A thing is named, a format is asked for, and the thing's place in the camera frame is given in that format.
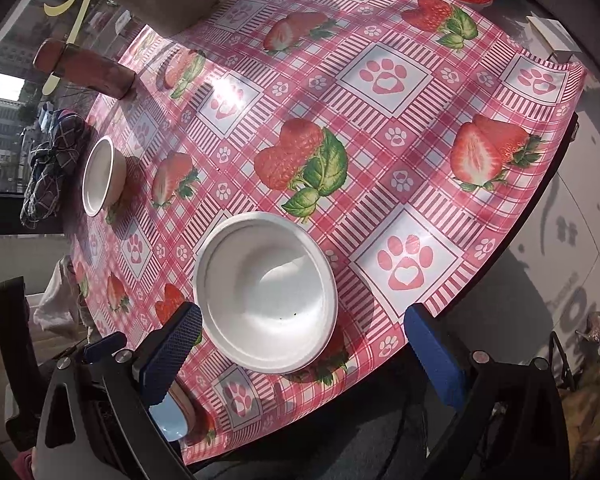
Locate blue square plate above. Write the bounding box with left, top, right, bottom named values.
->
left=148, top=392, right=189, bottom=442

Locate pink tumbler cup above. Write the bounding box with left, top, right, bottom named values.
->
left=33, top=38, right=136, bottom=100

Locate dark plaid cloth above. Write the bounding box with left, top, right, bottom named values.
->
left=20, top=108, right=92, bottom=229

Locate pink hanging towel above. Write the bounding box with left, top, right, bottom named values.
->
left=33, top=255, right=80, bottom=339

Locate white small box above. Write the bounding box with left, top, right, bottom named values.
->
left=527, top=14, right=581, bottom=64

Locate white paper bowl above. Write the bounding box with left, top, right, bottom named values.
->
left=192, top=211, right=338, bottom=374
left=81, top=136, right=126, bottom=218

